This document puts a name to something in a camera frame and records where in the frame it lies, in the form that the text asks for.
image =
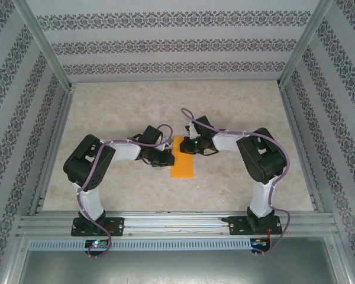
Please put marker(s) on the orange paper sheet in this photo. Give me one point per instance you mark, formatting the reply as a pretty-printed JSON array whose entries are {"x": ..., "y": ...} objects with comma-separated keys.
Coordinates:
[{"x": 182, "y": 168}]

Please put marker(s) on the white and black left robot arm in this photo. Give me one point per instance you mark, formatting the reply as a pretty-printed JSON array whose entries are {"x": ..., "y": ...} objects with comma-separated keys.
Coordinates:
[{"x": 88, "y": 165}]

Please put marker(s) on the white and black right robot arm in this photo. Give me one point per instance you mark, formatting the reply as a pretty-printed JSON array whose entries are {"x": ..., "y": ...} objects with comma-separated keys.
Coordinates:
[{"x": 263, "y": 159}]

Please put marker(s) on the grey metal sheet tray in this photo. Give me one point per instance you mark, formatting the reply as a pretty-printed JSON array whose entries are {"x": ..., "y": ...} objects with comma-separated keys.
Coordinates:
[{"x": 177, "y": 266}]

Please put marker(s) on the left controller board with LEDs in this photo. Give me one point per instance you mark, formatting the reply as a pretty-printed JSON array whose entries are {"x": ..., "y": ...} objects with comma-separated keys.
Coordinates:
[{"x": 96, "y": 244}]

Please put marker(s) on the controller board with leds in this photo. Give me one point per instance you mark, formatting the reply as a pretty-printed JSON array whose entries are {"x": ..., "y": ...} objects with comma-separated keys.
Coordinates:
[
  {"x": 96, "y": 244},
  {"x": 258, "y": 243}
]

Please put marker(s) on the right controller board with LEDs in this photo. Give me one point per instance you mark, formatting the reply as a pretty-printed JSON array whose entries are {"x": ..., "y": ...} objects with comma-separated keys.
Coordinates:
[{"x": 258, "y": 243}]

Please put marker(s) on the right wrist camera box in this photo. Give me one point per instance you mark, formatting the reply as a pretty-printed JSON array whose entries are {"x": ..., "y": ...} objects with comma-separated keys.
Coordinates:
[{"x": 191, "y": 128}]

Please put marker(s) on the aluminium mounting rail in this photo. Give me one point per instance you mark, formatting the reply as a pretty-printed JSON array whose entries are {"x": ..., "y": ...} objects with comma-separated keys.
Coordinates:
[{"x": 177, "y": 222}]

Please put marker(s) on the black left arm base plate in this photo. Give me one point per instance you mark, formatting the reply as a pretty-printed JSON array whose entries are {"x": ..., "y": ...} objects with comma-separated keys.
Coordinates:
[{"x": 115, "y": 226}]

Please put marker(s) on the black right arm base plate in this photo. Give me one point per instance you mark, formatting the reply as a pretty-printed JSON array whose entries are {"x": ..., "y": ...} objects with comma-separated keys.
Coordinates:
[{"x": 239, "y": 226}]

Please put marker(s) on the aluminium table side rail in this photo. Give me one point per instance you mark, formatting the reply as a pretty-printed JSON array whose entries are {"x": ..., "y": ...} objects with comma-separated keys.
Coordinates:
[
  {"x": 296, "y": 133},
  {"x": 58, "y": 133}
]

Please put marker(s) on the aluminium frame post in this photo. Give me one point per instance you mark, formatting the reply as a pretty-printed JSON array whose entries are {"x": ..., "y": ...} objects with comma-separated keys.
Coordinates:
[
  {"x": 48, "y": 50},
  {"x": 302, "y": 50}
]

